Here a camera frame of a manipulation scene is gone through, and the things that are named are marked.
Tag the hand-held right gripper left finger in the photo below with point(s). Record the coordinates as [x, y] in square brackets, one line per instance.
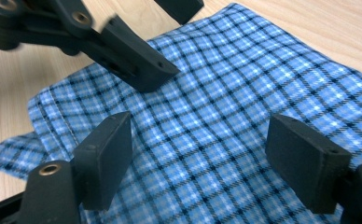
[104, 161]

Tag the blue checked shirt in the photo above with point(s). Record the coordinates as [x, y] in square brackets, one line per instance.
[216, 124]

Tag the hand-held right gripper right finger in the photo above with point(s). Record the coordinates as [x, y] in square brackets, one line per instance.
[306, 161]

